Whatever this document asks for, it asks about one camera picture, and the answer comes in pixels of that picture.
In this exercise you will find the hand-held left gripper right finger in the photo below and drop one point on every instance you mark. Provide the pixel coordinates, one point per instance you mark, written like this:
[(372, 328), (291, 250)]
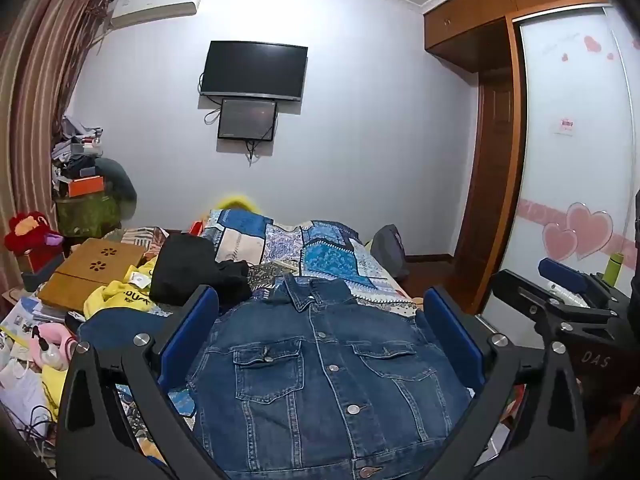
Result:
[(452, 332)]

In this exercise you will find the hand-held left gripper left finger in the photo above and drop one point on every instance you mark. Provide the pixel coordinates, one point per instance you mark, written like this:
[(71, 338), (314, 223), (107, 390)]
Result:
[(192, 330)]

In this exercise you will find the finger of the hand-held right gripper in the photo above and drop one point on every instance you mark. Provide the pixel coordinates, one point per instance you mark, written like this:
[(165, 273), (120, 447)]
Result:
[(530, 297), (560, 271)]

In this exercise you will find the blue denim jacket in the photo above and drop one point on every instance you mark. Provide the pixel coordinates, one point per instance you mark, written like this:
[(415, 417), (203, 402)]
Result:
[(320, 380)]

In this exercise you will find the green bottle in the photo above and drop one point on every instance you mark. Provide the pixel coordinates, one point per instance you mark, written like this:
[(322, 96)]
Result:
[(614, 270)]

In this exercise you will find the black garment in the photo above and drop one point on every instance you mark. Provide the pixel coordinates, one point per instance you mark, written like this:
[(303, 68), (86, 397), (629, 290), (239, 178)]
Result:
[(190, 270)]

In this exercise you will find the yellow hoodie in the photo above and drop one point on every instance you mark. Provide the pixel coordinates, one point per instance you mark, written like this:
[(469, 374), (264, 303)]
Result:
[(117, 297)]

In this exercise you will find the white heart-print sliding door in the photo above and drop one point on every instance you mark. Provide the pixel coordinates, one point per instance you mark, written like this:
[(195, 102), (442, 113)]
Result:
[(570, 160)]

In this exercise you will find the brown wooden door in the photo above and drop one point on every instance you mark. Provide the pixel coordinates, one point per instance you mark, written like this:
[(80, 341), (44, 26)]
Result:
[(492, 170)]

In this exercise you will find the wooden folding lap table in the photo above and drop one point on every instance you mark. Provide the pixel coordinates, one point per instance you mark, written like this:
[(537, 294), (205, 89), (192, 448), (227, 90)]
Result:
[(85, 270)]

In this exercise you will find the yellow round object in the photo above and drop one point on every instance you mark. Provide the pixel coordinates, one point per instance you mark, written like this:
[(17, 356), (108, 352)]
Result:
[(235, 204)]

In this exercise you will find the pink plush toy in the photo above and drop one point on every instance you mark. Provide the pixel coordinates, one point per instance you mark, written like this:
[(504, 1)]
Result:
[(52, 335)]

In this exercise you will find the blue patchwork bed cover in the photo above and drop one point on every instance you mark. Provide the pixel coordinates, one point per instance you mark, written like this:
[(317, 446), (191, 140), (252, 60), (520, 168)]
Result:
[(320, 250)]

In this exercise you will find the dark green bag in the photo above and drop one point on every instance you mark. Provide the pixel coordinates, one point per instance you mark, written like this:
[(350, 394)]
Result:
[(120, 180)]

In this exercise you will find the pile of magazines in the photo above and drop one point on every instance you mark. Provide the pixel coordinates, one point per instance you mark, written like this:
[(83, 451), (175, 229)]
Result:
[(25, 315)]

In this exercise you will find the orange box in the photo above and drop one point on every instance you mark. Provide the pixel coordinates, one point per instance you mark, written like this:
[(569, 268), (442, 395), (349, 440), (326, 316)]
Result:
[(85, 187)]

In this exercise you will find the white plastic bag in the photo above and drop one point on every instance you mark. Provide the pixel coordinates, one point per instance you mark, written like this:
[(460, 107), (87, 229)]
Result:
[(20, 390)]

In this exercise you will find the red plush toy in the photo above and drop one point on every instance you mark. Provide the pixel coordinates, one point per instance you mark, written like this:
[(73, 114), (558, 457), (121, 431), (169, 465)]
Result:
[(27, 232)]

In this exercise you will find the pile of clutter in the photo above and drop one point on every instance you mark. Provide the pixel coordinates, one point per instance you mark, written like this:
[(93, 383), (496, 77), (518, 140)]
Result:
[(77, 150)]

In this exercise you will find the wooden overhead cabinet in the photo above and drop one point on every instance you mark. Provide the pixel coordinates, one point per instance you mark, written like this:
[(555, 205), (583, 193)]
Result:
[(480, 15)]

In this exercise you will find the striped brown curtain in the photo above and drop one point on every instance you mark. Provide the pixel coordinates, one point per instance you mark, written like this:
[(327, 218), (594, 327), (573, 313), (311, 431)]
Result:
[(35, 85)]

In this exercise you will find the white air conditioner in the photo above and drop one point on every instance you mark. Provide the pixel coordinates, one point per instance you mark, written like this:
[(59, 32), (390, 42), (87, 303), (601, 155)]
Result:
[(150, 5)]

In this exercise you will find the small black wall monitor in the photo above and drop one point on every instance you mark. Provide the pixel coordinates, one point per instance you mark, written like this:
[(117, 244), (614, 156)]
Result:
[(247, 120)]

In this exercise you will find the black wall television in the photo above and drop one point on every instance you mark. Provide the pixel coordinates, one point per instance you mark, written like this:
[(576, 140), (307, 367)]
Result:
[(255, 70)]

